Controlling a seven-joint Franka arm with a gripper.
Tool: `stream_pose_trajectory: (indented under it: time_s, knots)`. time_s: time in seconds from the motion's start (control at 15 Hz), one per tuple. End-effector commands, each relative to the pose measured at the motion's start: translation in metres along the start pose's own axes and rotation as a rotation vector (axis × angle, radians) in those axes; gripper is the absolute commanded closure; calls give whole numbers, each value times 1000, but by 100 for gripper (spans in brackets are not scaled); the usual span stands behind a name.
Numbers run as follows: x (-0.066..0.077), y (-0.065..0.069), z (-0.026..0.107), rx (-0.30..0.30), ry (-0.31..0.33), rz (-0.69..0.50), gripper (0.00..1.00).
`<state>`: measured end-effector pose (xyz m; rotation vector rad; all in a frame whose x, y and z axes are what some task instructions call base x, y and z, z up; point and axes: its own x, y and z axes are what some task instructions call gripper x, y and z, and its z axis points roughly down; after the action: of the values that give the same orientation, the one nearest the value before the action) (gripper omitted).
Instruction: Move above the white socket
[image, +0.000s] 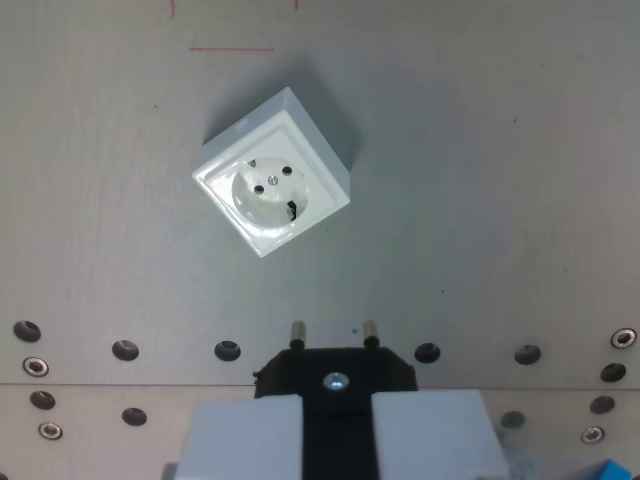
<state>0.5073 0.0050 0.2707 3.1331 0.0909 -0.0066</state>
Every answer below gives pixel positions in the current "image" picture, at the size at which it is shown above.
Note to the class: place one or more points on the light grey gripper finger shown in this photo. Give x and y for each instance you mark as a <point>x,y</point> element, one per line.
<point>430,435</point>
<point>245,440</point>

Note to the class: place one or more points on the black two-pin power plug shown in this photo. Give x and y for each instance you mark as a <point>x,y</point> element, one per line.
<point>337,365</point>

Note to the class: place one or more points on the silver hex socket screw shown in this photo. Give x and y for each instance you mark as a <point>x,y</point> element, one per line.
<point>592,434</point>
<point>624,338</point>
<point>50,430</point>
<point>36,366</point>

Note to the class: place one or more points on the blue plastic part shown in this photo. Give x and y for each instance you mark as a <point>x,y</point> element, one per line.
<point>607,471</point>

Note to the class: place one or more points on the white wall socket box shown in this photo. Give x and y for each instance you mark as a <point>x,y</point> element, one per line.
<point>272,192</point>

